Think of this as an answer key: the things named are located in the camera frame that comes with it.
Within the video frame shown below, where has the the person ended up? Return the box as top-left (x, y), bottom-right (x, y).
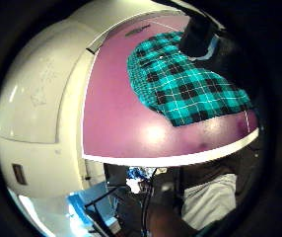
top-left (147, 149), bottom-right (263, 237)

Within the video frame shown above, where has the black box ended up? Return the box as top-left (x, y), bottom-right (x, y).
top-left (103, 163), bottom-right (129, 187)

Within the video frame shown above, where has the black stand frame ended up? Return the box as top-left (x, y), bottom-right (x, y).
top-left (83, 186), bottom-right (129, 237)

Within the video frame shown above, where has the teal black plaid cloth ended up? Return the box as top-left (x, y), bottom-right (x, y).
top-left (126, 31), bottom-right (254, 127)

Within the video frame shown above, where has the blue mat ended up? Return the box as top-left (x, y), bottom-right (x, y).
top-left (66, 181), bottom-right (119, 231)

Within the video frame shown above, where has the black cable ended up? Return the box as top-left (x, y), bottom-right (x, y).
top-left (141, 167), bottom-right (159, 237)

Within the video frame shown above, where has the dark wall plate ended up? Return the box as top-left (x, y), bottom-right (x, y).
top-left (12, 163), bottom-right (28, 186)

